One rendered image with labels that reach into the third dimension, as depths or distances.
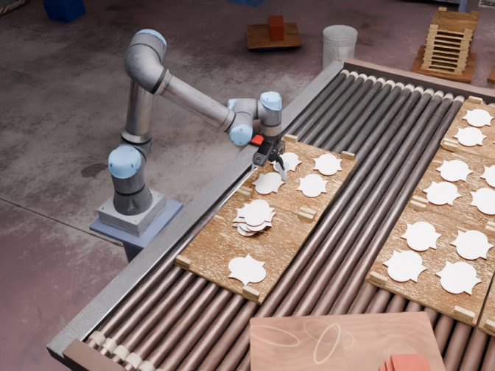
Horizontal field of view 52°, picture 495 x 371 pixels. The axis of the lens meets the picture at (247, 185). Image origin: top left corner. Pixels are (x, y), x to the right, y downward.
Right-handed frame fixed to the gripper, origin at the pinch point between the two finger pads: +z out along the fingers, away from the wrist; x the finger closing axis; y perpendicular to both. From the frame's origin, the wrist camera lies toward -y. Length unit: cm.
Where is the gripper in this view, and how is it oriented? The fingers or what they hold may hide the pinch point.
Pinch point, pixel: (268, 177)
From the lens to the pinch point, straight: 202.4
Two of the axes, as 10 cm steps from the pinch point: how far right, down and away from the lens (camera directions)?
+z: 0.2, 7.8, 6.3
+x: -8.6, -3.0, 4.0
